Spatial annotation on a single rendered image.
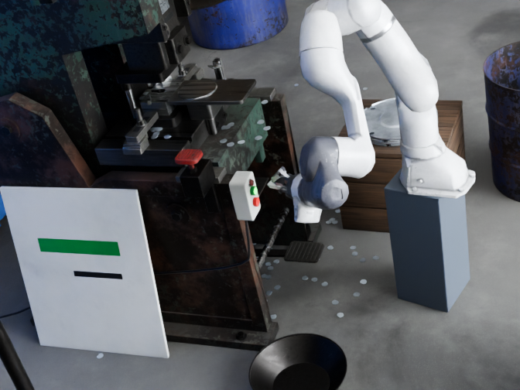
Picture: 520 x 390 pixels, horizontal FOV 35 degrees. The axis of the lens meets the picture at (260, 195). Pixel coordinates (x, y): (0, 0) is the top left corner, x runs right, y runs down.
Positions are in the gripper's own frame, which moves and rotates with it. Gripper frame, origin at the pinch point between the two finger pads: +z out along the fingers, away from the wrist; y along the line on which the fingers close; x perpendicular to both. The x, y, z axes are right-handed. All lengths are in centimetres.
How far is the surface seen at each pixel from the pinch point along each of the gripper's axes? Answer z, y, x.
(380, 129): 45, -27, -52
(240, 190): 6.1, 4.2, 8.0
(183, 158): 2.9, 23.0, 14.4
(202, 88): 29.6, 29.1, -9.1
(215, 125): 28.6, 18.1, -4.3
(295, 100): 160, -28, -73
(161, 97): 35.4, 35.0, 1.1
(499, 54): 43, -39, -106
